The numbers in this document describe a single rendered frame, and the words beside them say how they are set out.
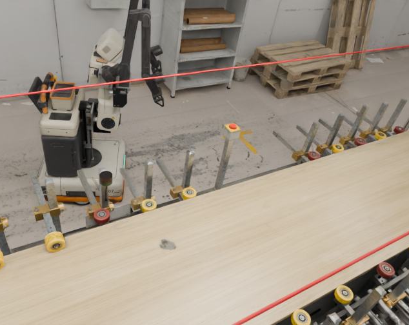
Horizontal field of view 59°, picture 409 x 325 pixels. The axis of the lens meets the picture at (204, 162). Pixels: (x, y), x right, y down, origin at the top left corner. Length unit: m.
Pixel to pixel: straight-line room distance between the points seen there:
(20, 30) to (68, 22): 0.47
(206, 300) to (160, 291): 0.21
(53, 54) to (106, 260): 3.04
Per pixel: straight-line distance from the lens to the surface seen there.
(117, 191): 3.05
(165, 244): 1.82
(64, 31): 4.35
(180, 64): 5.03
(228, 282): 1.76
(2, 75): 4.45
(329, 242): 2.10
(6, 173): 3.63
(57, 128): 2.75
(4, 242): 2.01
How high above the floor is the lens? 2.37
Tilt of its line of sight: 40 degrees down
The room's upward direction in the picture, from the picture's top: 11 degrees clockwise
